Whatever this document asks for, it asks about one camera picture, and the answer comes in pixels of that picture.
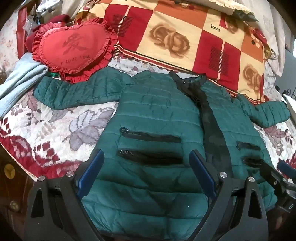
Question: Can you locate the checked rose print blanket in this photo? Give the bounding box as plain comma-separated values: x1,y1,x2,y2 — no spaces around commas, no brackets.
77,0,272,105

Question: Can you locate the green quilted jacket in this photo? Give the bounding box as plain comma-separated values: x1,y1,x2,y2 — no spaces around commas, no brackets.
33,68,290,241

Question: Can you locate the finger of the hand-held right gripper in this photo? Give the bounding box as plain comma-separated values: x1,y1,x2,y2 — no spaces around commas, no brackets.
259,162,291,186
277,160,296,176

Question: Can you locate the red heart-shaped pillow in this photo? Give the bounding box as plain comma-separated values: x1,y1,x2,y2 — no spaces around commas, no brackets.
32,19,119,84

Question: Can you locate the light blue cloth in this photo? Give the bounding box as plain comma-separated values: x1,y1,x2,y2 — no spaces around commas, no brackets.
0,53,49,119

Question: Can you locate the white cloth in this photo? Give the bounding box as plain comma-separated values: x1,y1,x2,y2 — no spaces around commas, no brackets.
253,0,292,78

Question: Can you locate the floral bed blanket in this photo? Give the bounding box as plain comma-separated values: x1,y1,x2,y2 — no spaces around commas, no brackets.
0,9,296,183

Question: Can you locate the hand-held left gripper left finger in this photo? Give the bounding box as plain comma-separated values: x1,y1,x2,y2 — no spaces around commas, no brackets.
24,149,105,241

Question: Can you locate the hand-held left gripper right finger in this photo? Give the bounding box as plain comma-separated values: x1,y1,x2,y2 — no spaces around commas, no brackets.
189,149,269,241

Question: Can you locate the red bag strap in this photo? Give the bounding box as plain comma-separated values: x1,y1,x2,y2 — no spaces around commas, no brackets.
17,6,29,58

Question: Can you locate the brown wooden bed frame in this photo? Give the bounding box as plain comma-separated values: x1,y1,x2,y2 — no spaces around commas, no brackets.
0,148,37,234

